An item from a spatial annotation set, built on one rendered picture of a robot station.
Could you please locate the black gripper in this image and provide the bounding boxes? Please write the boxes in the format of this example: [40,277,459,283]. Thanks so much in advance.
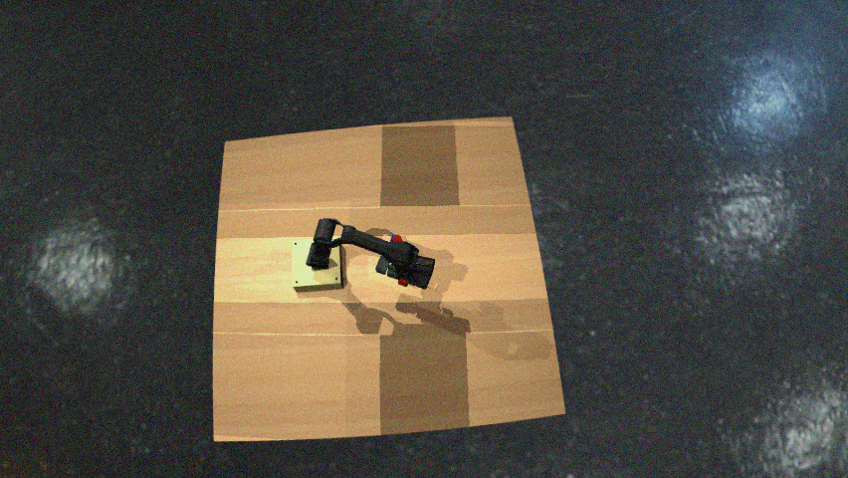
[375,256,431,290]

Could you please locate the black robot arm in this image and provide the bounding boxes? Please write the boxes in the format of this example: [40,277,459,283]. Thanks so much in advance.
[306,218,435,276]

